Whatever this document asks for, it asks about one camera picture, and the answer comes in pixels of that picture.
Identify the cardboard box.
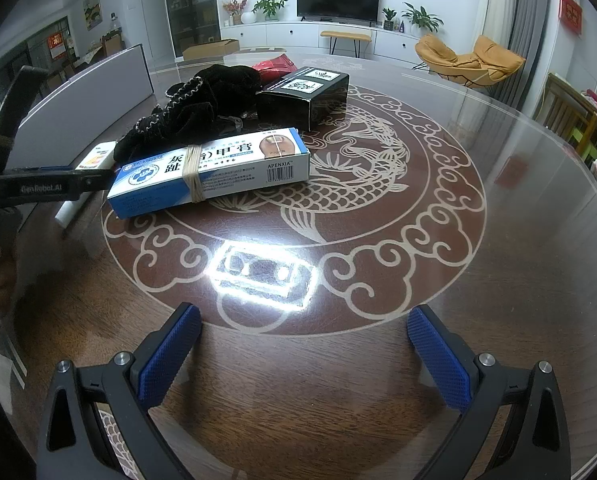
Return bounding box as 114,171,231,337
182,39,240,61

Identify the red wall hanging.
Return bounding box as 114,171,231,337
559,0,584,36

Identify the black glossy box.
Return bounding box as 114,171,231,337
255,66,350,132

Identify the red flower plant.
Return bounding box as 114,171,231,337
222,0,249,26

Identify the orange lounge chair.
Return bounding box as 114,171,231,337
415,34,527,92

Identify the blue and white ointment box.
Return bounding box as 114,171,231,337
107,127,312,219

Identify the dark glass cabinet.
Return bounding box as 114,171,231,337
161,0,229,58

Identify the white sheer curtain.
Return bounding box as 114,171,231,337
471,0,522,51

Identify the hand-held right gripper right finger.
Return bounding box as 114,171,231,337
406,304,572,480

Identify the wooden chair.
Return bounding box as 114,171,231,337
543,72,597,161

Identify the large potted plant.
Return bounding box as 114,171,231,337
401,2,444,36

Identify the grey curtain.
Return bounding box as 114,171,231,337
493,0,559,106

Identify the framed wall painting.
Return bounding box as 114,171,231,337
83,0,102,31

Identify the white television cabinet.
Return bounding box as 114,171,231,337
228,19,429,61

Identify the brown patterned desktop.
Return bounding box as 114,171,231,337
8,47,597,480

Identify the wooden stool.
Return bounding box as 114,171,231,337
321,30,373,58

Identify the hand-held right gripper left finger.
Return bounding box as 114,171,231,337
36,302,202,480

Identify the red packet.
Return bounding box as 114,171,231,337
252,55,298,83

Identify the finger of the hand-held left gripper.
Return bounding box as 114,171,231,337
72,167,116,195

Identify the black beaded velvet cloth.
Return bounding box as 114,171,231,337
113,64,264,161

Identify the black television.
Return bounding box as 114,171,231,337
296,0,382,23

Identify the cream plush toy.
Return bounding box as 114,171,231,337
75,141,116,171

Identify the leafy green potted plant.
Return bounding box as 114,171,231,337
251,0,289,22

